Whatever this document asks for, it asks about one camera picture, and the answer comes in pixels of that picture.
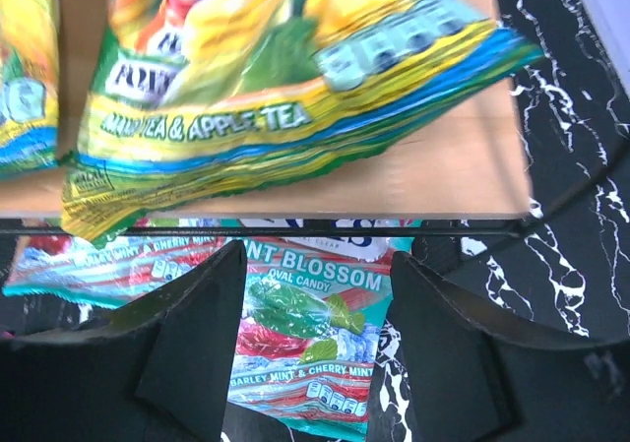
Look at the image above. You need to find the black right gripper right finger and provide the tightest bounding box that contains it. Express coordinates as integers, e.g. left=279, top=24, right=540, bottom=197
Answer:
left=391, top=252, right=629, bottom=441

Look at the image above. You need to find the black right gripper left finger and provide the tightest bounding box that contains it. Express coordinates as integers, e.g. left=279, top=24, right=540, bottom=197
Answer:
left=1, top=240, right=247, bottom=441

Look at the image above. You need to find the teal mint candy bag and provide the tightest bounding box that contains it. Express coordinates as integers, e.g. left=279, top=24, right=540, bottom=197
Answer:
left=227, top=236, right=413, bottom=441
left=2, top=235, right=225, bottom=308

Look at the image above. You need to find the green yellow candy bag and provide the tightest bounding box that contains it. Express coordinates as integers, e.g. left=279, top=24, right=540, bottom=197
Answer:
left=1, top=0, right=60, bottom=179

